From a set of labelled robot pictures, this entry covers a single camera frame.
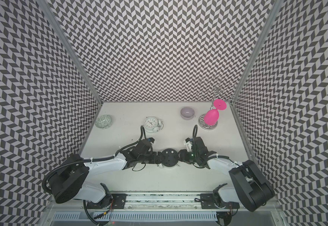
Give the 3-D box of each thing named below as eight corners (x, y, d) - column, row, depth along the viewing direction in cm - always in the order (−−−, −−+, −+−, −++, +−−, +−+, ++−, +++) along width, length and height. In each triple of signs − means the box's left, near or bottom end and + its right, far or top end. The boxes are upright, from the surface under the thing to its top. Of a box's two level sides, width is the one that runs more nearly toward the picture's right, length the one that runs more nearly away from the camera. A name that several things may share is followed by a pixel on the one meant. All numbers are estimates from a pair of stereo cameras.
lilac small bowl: (181, 119, 109) (181, 115, 104) (180, 111, 114) (181, 107, 109) (193, 119, 109) (194, 115, 104) (192, 111, 114) (193, 107, 109)
